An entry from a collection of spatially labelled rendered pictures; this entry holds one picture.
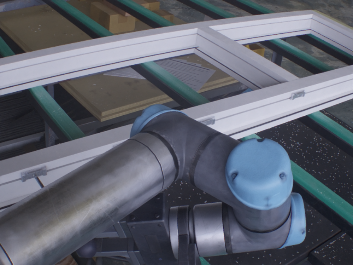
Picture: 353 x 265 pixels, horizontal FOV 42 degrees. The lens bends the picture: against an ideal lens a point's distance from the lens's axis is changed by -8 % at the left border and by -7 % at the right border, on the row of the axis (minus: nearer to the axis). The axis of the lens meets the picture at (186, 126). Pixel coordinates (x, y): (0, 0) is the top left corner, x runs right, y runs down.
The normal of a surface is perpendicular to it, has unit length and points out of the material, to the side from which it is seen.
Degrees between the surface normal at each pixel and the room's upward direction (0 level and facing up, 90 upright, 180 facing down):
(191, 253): 20
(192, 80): 0
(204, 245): 75
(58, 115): 0
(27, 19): 0
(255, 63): 90
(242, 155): 26
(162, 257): 102
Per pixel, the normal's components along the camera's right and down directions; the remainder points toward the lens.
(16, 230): 0.42, -0.60
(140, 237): 0.00, 0.69
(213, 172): -0.53, 0.04
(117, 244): -0.17, -0.71
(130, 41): 0.59, 0.48
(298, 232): -0.01, 0.39
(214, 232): -0.11, -0.03
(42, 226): 0.56, -0.43
